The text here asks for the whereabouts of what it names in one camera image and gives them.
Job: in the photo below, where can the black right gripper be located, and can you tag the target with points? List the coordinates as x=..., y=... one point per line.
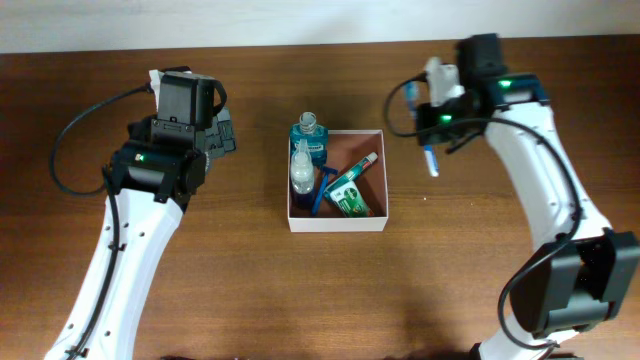
x=426, y=129

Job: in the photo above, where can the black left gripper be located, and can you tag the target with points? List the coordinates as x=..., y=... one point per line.
x=219, y=140

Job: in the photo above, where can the blue white toothbrush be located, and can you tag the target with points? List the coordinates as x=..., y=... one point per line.
x=411, y=94

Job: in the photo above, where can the clear pump soap bottle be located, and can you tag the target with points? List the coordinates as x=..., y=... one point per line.
x=302, y=176

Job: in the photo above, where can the teal mouthwash bottle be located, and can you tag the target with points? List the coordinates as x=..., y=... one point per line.
x=316, y=136

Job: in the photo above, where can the teal toothpaste tube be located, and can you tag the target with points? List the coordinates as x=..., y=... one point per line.
x=356, y=170

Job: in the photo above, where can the green Dettol soap bar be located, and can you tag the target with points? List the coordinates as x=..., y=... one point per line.
x=348, y=199

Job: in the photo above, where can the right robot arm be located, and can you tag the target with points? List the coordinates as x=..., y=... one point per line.
x=581, y=268

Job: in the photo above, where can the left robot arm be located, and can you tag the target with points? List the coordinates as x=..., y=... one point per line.
x=148, y=184

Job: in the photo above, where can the white cardboard box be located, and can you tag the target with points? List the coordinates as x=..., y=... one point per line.
x=345, y=149

